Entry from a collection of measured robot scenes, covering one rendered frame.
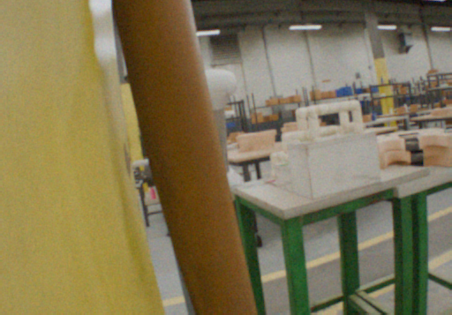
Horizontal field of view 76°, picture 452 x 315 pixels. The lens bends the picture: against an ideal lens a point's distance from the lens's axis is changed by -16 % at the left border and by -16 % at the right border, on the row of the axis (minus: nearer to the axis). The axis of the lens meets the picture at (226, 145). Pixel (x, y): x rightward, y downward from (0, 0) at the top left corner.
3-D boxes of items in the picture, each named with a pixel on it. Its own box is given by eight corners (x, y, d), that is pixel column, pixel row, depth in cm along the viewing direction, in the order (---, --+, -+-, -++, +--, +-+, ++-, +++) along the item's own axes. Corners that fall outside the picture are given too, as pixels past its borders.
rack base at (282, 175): (293, 193, 113) (290, 167, 112) (275, 187, 129) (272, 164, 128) (357, 176, 119) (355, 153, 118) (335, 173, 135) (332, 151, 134)
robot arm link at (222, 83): (203, 194, 196) (240, 188, 200) (208, 213, 183) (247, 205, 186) (187, 67, 156) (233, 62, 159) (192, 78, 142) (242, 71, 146)
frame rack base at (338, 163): (312, 200, 98) (305, 144, 97) (292, 193, 113) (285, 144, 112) (381, 181, 105) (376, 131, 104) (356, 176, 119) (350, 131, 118)
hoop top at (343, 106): (310, 116, 99) (308, 106, 99) (306, 117, 102) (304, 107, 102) (362, 108, 103) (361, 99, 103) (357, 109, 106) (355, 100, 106)
